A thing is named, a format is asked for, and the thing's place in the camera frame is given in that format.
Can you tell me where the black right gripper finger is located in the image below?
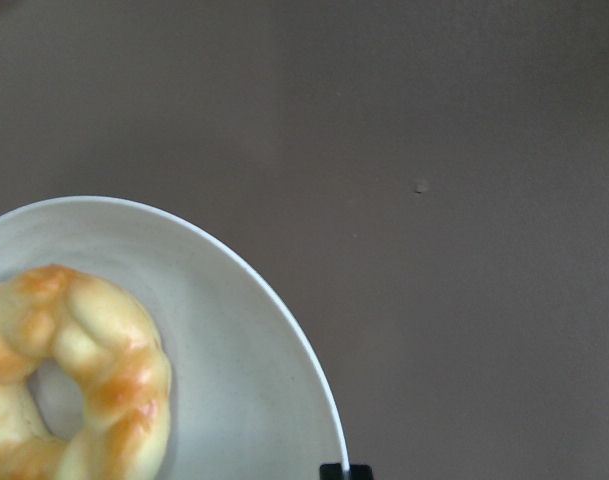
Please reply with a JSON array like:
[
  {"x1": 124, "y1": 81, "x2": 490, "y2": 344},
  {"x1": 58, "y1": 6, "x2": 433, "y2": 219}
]
[{"x1": 319, "y1": 463, "x2": 373, "y2": 480}]

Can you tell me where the white plate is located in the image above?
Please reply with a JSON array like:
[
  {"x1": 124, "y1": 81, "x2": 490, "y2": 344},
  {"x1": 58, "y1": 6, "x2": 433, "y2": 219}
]
[{"x1": 0, "y1": 196, "x2": 350, "y2": 479}]

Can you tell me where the glazed twisted donut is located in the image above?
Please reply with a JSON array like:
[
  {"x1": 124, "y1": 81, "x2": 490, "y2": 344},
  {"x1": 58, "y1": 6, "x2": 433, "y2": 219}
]
[{"x1": 0, "y1": 265, "x2": 171, "y2": 479}]

